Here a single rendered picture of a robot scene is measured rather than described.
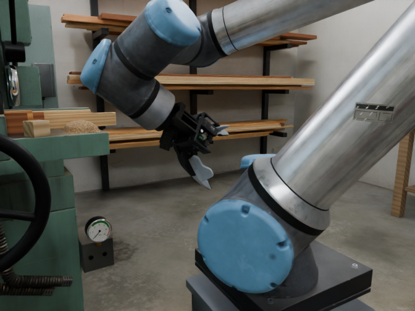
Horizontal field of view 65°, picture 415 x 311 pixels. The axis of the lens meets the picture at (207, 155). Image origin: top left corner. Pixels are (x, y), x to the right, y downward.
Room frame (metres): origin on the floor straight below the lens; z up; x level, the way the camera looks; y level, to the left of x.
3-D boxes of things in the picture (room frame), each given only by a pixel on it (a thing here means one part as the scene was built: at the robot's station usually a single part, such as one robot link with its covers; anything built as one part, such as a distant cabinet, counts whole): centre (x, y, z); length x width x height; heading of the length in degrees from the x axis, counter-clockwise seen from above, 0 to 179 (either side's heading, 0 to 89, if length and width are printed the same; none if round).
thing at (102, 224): (0.79, 0.28, 0.65); 0.06 x 0.04 x 0.08; 123
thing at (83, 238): (0.85, 0.32, 0.58); 0.12 x 0.08 x 0.08; 33
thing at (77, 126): (0.90, 0.35, 0.91); 0.12 x 0.09 x 0.03; 33
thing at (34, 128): (0.79, 0.41, 0.92); 0.04 x 0.04 x 0.04; 61
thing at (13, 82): (1.00, 0.58, 1.02); 0.12 x 0.03 x 0.12; 33
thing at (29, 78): (1.07, 0.58, 1.02); 0.09 x 0.07 x 0.12; 123
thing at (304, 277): (0.68, -0.15, 0.65); 0.19 x 0.19 x 0.10
